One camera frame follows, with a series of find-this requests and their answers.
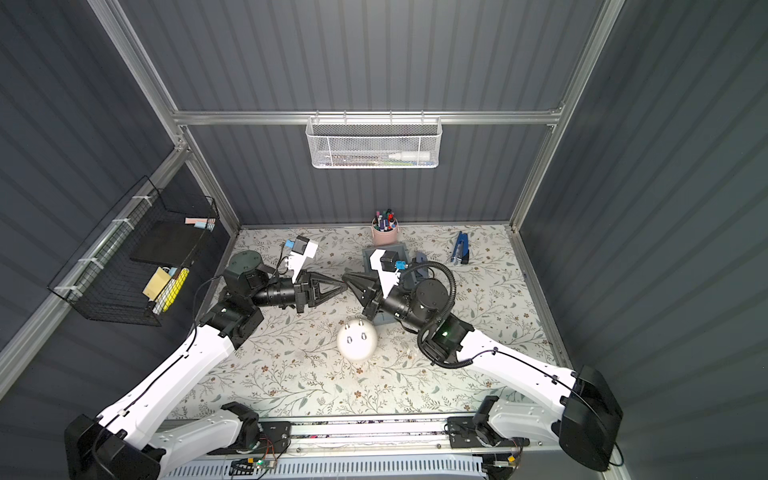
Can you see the pink pen cup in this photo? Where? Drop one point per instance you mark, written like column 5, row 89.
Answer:
column 384, row 228

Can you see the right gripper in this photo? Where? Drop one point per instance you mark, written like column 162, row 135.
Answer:
column 373, row 296

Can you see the white marker in basket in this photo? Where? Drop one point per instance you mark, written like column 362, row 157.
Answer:
column 413, row 157

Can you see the yellow sticky note pad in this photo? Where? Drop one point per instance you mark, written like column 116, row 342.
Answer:
column 156, row 284

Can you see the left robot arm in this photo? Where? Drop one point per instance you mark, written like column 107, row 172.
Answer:
column 250, row 286

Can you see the white wire mesh basket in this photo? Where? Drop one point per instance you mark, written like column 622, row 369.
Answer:
column 347, row 145

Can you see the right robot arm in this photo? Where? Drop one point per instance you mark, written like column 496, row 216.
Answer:
column 453, row 344

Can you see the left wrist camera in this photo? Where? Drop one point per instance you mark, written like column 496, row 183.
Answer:
column 300, row 249

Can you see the white dome with screws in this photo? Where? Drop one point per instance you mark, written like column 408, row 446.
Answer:
column 357, row 340

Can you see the black wire wall basket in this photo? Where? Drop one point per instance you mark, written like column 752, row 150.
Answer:
column 135, row 270

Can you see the black notebook in basket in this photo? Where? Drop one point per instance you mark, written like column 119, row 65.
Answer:
column 169, row 244

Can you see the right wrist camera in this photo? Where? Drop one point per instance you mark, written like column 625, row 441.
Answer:
column 387, row 267

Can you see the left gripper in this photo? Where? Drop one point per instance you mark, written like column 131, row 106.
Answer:
column 302, row 291

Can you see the blue stapler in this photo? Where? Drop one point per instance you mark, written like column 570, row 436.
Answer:
column 461, row 250

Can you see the grey plastic parts bin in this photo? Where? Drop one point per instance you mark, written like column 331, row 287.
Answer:
column 396, row 255

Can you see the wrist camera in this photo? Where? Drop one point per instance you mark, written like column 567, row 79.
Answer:
column 387, row 267
column 300, row 249

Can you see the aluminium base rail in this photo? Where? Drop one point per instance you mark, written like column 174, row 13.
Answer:
column 384, row 435

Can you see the grey blue small box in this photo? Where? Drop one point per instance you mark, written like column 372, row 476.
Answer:
column 420, row 258

